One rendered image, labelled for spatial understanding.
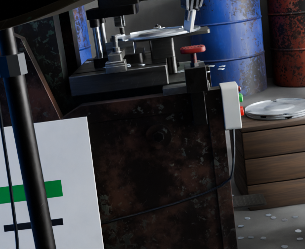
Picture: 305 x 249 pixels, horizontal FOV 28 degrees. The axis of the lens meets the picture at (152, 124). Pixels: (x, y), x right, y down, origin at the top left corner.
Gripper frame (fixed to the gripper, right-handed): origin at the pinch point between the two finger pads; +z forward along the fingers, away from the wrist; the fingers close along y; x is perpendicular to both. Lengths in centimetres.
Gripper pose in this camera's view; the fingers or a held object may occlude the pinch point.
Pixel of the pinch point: (189, 20)
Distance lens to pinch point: 193.3
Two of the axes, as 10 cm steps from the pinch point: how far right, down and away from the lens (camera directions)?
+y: 6.9, -2.5, 6.8
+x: -7.1, -3.7, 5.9
